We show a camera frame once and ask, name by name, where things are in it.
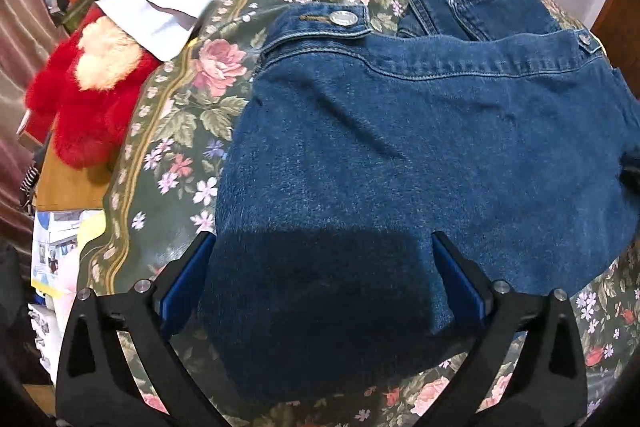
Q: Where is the black white striped cloth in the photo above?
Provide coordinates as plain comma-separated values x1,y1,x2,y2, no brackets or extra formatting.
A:
19,162,41,212

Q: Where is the floral green blanket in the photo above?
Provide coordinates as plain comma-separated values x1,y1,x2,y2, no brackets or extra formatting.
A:
75,0,640,427

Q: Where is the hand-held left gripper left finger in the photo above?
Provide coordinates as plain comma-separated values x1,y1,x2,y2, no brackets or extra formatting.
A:
55,231,226,427

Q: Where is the red plush toy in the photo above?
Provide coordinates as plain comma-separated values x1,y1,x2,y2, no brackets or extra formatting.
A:
26,4,163,170

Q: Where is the stack of printed papers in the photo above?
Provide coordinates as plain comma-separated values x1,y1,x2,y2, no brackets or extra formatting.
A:
27,208,107,373

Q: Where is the striped pink gold curtain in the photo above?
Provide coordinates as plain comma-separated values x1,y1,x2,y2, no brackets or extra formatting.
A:
0,0,57,238

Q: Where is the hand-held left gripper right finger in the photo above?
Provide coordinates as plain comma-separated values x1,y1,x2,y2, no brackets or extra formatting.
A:
415,231,588,427

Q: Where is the wooden nightstand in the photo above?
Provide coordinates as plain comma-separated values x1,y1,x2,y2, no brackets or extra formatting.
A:
35,142,114,212

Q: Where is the blue denim jacket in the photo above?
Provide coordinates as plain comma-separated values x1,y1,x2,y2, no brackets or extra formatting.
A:
197,0,640,408

